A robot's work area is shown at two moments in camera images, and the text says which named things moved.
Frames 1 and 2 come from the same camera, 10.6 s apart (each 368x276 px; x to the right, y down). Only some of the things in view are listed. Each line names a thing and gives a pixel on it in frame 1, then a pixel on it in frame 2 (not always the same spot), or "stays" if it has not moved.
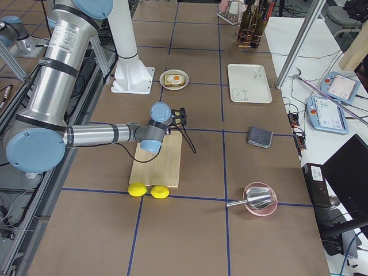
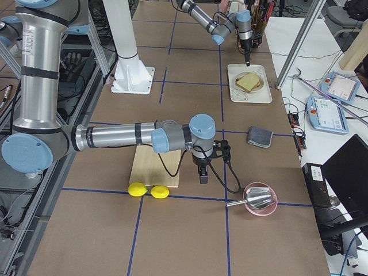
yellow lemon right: x=160 y=191 stays
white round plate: x=173 y=79 to x=256 y=89
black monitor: x=347 y=169 stays
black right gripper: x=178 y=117 to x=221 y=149
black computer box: x=314 y=174 stays
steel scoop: x=257 y=198 stays
